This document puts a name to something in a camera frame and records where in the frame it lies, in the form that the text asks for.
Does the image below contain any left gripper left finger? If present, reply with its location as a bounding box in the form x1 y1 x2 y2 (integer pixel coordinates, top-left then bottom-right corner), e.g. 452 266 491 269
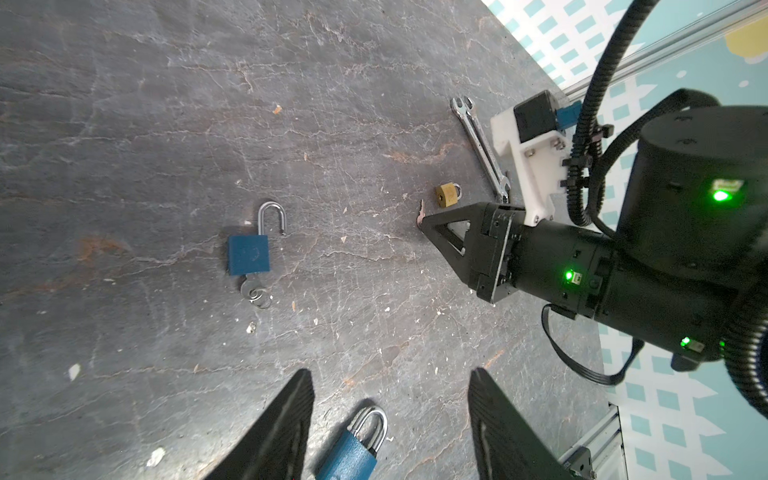
207 368 315 480

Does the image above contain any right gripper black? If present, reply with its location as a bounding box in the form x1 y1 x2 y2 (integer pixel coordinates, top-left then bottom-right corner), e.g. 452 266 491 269
418 202 526 303

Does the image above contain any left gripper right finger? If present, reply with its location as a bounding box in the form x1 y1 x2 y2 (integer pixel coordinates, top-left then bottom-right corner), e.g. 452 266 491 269
468 368 573 479

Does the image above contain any small silver key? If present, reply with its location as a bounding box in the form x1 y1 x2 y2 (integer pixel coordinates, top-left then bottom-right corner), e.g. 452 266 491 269
240 273 272 309

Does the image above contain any small blue padlock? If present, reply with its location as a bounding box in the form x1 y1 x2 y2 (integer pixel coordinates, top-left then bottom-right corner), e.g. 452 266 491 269
228 200 287 276

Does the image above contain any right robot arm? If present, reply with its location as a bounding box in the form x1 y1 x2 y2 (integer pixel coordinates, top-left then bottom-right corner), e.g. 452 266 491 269
417 1 767 413

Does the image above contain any brass padlock key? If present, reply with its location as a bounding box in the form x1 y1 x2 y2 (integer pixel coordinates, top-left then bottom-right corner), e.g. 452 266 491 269
416 200 426 228

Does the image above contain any brass padlock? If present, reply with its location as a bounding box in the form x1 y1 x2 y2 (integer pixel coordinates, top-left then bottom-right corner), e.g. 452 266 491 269
435 182 462 208

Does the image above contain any large blue padlock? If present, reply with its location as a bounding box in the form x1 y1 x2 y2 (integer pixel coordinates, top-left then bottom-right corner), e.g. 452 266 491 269
315 405 388 480

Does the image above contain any silver combination wrench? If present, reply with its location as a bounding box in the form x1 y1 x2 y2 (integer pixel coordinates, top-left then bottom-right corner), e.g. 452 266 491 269
450 96 510 204

